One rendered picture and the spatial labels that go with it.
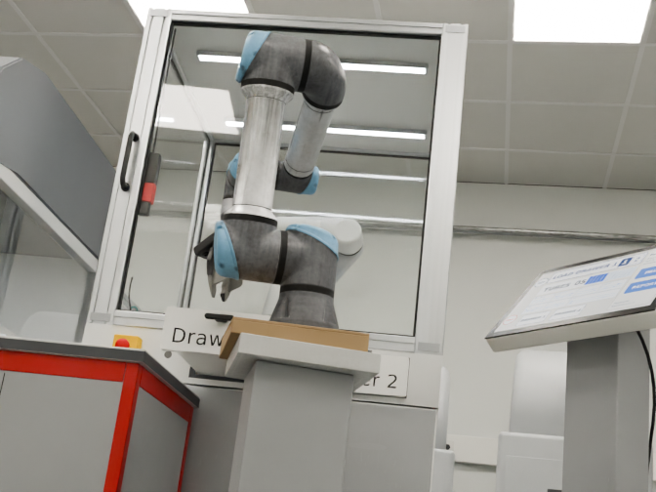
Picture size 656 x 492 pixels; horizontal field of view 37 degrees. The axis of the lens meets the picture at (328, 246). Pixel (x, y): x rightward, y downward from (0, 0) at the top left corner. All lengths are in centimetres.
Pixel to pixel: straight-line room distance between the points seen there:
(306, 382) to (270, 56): 69
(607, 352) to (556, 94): 295
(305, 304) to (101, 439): 54
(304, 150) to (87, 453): 84
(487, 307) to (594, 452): 369
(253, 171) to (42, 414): 70
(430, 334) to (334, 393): 84
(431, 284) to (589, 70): 244
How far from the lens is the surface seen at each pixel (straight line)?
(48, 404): 227
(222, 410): 277
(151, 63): 319
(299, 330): 195
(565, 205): 629
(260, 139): 209
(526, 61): 497
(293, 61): 213
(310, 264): 205
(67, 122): 357
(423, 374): 273
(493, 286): 610
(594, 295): 247
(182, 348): 247
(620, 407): 241
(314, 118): 226
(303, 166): 240
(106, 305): 292
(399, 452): 270
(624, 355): 245
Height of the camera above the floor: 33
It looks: 19 degrees up
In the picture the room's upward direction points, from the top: 7 degrees clockwise
